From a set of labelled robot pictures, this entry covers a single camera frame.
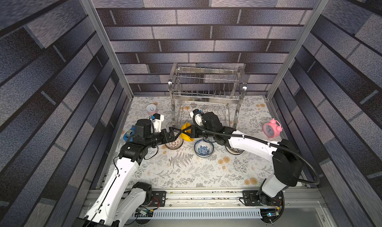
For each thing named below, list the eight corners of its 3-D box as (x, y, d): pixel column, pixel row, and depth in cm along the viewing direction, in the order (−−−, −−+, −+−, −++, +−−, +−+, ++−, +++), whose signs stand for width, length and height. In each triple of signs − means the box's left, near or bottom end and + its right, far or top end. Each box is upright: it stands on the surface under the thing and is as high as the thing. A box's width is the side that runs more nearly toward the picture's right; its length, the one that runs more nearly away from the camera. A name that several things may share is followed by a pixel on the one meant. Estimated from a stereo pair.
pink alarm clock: (270, 141, 97) (278, 131, 87) (260, 128, 103) (267, 118, 93) (276, 138, 98) (285, 129, 88) (266, 126, 104) (274, 116, 94)
